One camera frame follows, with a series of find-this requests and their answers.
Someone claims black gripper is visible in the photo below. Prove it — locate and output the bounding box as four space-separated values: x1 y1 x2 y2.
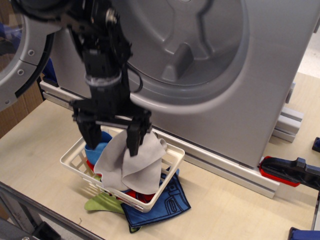
70 79 152 157

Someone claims light blue cloth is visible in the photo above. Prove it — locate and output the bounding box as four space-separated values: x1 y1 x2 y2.
84 131 113 166

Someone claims blue jeans-print cloth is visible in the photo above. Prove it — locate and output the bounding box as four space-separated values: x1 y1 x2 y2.
121 170 191 228

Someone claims round washing machine door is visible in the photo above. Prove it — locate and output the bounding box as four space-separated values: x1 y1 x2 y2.
0 0 61 111

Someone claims red and black clamp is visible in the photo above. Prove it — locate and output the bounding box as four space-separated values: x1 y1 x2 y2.
258 156 320 191

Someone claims grey toy washing machine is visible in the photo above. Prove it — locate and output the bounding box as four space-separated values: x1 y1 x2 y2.
48 0 320 169

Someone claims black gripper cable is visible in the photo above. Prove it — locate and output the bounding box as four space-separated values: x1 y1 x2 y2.
126 62 144 94

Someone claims black clamp part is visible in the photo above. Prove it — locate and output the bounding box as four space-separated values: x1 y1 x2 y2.
312 137 320 153

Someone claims green cloth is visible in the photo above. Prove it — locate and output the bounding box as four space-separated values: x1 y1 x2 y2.
84 174 142 234

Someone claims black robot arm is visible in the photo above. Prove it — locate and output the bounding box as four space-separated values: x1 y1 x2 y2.
12 0 152 156

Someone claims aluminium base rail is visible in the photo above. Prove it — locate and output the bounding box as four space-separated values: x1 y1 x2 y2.
39 79 305 200

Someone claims red cloth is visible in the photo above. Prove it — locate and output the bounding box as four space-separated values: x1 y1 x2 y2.
86 159 155 203

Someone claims white plastic laundry basket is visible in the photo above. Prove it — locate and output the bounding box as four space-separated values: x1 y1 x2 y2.
60 127 185 213

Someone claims metal table frame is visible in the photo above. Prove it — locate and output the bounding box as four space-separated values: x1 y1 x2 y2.
0 182 102 240

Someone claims blue clamp behind machine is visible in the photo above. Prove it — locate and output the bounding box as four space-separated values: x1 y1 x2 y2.
42 58 59 87

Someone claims grey cloth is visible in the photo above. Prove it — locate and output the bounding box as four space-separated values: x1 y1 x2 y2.
94 130 168 195

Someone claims blue clamp pad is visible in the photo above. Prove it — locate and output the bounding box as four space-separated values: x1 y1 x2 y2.
288 227 320 240

